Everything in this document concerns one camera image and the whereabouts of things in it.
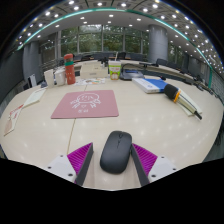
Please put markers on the white printed leaflet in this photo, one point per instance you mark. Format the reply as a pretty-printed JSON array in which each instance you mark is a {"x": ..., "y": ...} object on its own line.
[{"x": 34, "y": 97}]

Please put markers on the red and white leaflet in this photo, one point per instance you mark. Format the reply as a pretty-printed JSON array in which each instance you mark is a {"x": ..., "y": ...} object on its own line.
[{"x": 14, "y": 119}]

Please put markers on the printed paper cup with straw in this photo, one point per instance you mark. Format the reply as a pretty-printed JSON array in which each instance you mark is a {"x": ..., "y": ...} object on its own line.
[{"x": 114, "y": 70}]

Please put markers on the dark office chairs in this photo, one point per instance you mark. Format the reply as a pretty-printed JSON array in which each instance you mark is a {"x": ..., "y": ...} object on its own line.
[{"x": 100, "y": 56}]

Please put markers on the ceiling spot lights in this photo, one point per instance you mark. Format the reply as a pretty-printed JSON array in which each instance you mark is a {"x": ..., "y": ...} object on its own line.
[{"x": 110, "y": 15}]

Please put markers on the blue and white book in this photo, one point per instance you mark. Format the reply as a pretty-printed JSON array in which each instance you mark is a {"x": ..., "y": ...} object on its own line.
[{"x": 150, "y": 85}]

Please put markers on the white lidded mug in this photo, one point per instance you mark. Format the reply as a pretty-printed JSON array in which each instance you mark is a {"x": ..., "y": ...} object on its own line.
[{"x": 60, "y": 78}]

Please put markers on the pink printed mouse pad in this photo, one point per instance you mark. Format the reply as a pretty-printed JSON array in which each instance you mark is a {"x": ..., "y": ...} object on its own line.
[{"x": 85, "y": 105}]

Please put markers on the red bottle with green band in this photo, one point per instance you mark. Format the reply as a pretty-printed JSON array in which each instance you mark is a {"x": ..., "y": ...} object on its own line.
[{"x": 70, "y": 71}]

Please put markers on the black computer mouse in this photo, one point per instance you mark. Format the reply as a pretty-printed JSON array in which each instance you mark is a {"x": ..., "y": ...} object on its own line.
[{"x": 116, "y": 153}]

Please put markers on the grey desktop microphone unit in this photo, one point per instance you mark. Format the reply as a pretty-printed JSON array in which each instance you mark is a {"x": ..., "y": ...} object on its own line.
[{"x": 130, "y": 75}]

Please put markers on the beige cardboard box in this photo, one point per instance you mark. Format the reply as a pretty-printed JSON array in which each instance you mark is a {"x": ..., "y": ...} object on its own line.
[{"x": 93, "y": 70}]

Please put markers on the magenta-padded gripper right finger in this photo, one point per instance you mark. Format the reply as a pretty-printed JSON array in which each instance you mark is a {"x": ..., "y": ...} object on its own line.
[{"x": 161, "y": 166}]

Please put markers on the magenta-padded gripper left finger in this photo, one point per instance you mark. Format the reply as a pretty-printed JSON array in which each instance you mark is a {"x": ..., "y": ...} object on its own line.
[{"x": 61, "y": 166}]

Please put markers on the colourful sticker sheet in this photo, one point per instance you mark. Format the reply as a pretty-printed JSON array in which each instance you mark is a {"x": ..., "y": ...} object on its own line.
[{"x": 90, "y": 81}]

